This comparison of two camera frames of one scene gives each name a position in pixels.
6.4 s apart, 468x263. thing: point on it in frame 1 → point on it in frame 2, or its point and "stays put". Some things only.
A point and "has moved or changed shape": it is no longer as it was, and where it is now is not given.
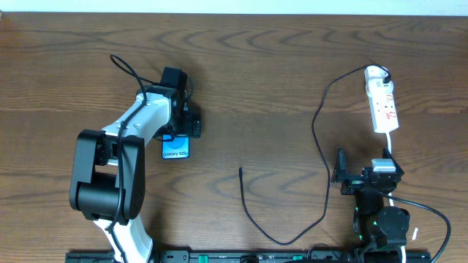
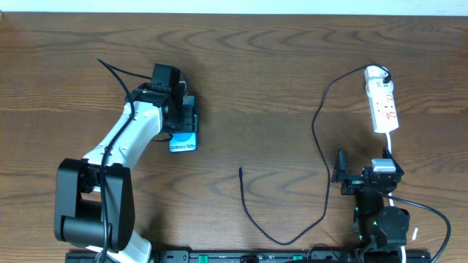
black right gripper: (360, 176) stays put
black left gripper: (195, 128) stays put
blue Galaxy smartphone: (175, 147) has moved or changed shape
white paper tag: (414, 234) stays put
